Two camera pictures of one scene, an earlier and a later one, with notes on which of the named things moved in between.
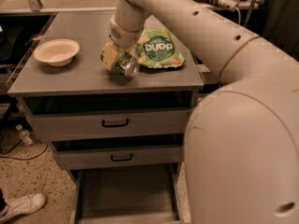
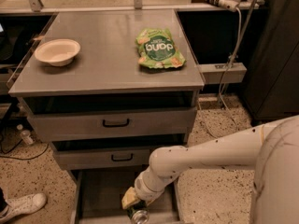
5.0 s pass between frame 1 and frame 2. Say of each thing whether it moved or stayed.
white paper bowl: stayed
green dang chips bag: stayed
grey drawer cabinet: stayed
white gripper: moved
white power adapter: stayed
